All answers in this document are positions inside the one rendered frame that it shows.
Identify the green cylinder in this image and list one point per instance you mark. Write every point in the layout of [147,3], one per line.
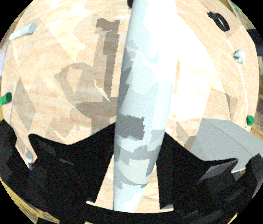
[6,99]

